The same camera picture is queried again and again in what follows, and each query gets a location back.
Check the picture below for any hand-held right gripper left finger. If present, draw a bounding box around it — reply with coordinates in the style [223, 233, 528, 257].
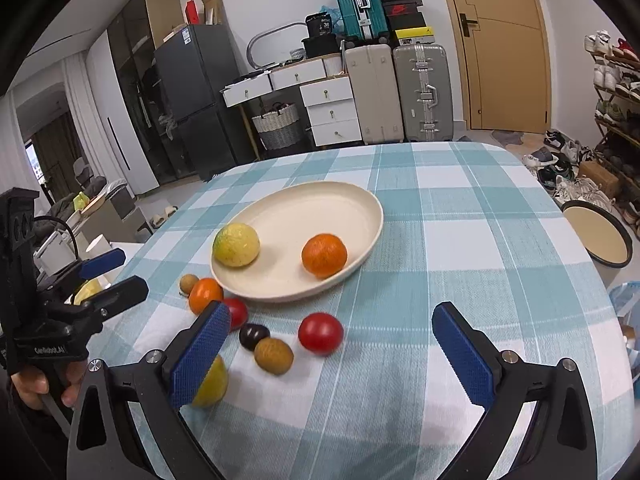
[66, 300, 233, 480]

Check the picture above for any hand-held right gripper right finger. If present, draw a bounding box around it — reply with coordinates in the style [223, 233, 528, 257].
[431, 301, 598, 480]

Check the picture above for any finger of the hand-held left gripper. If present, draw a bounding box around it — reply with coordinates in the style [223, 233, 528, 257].
[70, 276, 149, 318]
[39, 248, 126, 297]

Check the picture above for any yellow-green guava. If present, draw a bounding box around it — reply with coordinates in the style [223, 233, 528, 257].
[192, 355, 229, 407]

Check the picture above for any dark plum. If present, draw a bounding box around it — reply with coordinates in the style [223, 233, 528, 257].
[239, 323, 271, 351]

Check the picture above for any tan longan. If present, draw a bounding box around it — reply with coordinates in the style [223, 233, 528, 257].
[254, 337, 294, 376]

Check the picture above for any red tomato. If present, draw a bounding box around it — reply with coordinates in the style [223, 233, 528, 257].
[222, 298, 249, 331]
[298, 312, 345, 356]

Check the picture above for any cream oval plate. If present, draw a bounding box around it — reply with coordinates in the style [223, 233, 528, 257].
[209, 181, 385, 303]

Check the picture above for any person's left hand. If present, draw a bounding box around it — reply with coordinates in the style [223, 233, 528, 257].
[7, 360, 90, 411]

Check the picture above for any white cylinder bin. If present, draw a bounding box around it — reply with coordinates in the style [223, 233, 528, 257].
[86, 236, 118, 288]

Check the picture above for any yellow bag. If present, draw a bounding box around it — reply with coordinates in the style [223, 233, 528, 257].
[72, 280, 103, 306]

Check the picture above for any grey low cabinet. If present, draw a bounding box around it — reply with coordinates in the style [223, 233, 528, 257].
[75, 185, 151, 246]

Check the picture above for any small orange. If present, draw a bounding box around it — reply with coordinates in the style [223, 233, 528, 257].
[188, 277, 225, 315]

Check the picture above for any grey chair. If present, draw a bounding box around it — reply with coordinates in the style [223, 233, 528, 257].
[72, 156, 108, 196]

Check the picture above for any teal checked tablecloth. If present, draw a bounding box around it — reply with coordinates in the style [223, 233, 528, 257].
[87, 141, 637, 480]

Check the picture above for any yellow guava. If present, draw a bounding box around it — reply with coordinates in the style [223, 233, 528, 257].
[212, 223, 261, 267]

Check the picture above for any brown curtain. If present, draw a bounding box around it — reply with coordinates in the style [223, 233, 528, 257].
[32, 112, 83, 201]

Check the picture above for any white wardrobe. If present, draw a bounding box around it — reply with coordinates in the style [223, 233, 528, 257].
[85, 30, 161, 198]

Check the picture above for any white curtain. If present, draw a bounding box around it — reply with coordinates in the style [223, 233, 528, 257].
[60, 52, 108, 201]

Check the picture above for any large orange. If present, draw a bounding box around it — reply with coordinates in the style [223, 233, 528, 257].
[301, 233, 348, 279]

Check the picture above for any pale blue plastic bag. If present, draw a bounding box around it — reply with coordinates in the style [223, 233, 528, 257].
[607, 280, 640, 361]

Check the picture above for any round black-rimmed stool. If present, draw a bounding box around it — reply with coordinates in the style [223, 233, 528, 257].
[560, 200, 633, 268]

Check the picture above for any pile of sneakers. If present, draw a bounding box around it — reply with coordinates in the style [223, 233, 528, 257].
[522, 130, 640, 221]

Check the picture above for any dark grey refrigerator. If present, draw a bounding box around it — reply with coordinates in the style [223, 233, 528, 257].
[152, 23, 253, 183]

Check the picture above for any dark glass wardrobe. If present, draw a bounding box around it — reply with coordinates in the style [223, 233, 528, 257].
[107, 0, 183, 181]

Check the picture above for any woven laundry basket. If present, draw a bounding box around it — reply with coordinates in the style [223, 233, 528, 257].
[251, 102, 303, 151]

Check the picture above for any grey doormat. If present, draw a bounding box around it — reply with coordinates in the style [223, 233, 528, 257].
[487, 129, 526, 147]

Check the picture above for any brown cardboard box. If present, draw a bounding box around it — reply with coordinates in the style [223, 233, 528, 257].
[577, 160, 622, 200]

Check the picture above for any wooden shoe rack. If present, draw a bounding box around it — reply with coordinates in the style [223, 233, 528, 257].
[585, 30, 640, 241]

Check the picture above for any beige suitcase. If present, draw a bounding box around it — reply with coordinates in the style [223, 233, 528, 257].
[343, 43, 406, 145]

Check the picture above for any oval metal-framed mirror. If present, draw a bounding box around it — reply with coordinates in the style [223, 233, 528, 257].
[246, 22, 308, 70]

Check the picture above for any silver suitcase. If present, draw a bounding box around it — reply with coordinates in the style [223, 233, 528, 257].
[392, 43, 455, 142]

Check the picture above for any white dresser with drawers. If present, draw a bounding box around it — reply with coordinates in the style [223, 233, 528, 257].
[221, 55, 363, 148]

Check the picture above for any wooden door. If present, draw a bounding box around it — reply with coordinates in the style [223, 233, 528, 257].
[434, 0, 553, 135]

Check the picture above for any black storage bin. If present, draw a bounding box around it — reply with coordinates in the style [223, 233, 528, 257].
[301, 35, 346, 59]

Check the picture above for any small black box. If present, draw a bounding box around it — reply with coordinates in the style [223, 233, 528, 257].
[305, 12, 335, 38]

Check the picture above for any yellow and black shoe box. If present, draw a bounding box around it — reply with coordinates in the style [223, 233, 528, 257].
[392, 26, 435, 47]

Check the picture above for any plain black shoe box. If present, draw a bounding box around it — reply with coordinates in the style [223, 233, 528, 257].
[387, 12, 427, 31]

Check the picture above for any row of white shoes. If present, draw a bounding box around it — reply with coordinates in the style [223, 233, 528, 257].
[585, 30, 640, 126]

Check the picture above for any teal suitcase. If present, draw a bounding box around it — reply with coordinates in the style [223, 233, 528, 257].
[329, 0, 390, 43]

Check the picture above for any black cable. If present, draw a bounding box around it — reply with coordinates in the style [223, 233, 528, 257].
[32, 215, 83, 266]

